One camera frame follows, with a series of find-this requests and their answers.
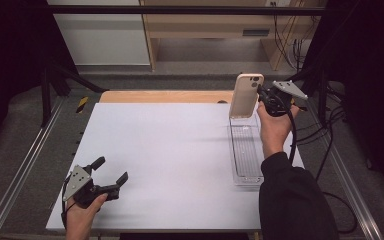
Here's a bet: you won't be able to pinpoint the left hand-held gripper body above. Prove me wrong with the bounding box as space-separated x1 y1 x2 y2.
62 165 121 209

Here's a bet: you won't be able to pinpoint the beige phone case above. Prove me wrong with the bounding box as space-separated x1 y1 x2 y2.
228 73 265 120

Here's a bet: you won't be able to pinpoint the clear plastic tray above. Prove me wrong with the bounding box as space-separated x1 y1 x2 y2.
228 113 265 187

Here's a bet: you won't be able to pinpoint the aluminium rail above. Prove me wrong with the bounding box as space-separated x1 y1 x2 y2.
304 99 384 240
0 96 67 240

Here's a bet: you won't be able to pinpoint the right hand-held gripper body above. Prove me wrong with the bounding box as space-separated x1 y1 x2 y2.
259 80 309 118

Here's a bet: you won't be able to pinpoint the wooden table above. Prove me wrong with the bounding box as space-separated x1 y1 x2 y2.
99 90 238 104

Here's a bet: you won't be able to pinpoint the black curtain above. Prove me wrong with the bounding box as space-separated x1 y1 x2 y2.
301 0 384 204
0 0 78 164

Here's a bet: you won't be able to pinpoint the hanging black cable bundle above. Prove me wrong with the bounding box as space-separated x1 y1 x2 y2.
270 1 314 71

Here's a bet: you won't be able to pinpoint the black frame strut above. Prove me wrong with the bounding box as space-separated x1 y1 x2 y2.
288 64 331 128
40 63 109 128

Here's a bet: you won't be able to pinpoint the light wooden desk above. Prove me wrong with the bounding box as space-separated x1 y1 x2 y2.
139 0 318 72

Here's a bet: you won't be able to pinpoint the black floor cables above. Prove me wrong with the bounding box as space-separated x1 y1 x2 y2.
294 83 348 181

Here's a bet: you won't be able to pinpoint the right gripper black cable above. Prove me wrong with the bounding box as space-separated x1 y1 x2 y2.
286 106 359 234

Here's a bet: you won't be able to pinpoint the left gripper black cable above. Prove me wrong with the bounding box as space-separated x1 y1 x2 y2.
60 176 74 231

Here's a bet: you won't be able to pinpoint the white table mat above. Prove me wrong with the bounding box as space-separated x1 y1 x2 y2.
45 102 305 232

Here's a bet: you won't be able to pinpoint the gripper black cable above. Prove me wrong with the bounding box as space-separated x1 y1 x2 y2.
286 106 359 234
60 176 74 231

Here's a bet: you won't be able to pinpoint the person's right hand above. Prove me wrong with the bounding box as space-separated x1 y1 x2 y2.
256 101 300 159

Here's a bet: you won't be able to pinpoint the white cabinet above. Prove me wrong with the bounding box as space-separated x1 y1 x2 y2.
46 0 151 66

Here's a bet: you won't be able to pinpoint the grey label on desk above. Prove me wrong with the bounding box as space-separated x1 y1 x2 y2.
242 29 270 37

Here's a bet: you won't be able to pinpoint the person's left hand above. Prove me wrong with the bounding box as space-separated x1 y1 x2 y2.
65 193 109 240

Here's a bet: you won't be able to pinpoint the black horizontal frame bar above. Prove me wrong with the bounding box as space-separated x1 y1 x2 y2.
46 4 326 16

